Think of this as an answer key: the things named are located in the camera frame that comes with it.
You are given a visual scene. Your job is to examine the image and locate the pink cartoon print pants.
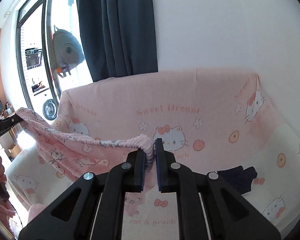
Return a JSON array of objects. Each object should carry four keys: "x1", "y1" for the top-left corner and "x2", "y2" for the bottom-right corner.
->
[{"x1": 17, "y1": 106, "x2": 154, "y2": 218}]

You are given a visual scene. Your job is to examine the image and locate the wooden side cabinet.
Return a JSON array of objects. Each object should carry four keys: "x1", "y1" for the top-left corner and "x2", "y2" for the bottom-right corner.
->
[{"x1": 0, "y1": 100, "x2": 22, "y2": 160}]

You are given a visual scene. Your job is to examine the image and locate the folded navy striped garment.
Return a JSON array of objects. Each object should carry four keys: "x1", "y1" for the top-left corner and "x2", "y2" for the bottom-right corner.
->
[{"x1": 217, "y1": 165, "x2": 257, "y2": 195}]

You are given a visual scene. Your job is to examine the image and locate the pink Hello Kitty sofa cover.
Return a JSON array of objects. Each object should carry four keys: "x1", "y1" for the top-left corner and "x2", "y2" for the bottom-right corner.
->
[{"x1": 7, "y1": 70, "x2": 300, "y2": 237}]

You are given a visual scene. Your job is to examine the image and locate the grey hanging backpack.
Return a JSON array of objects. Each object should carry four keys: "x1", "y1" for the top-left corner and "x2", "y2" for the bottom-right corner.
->
[{"x1": 52, "y1": 25, "x2": 85, "y2": 78}]

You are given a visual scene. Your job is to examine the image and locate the dark navy curtain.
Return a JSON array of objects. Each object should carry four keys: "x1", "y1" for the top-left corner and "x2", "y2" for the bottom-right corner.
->
[{"x1": 76, "y1": 0, "x2": 158, "y2": 82}]

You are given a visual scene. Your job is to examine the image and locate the black window frame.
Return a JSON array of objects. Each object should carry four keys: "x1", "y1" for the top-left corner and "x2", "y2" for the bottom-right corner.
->
[{"x1": 15, "y1": 0, "x2": 61, "y2": 111}]

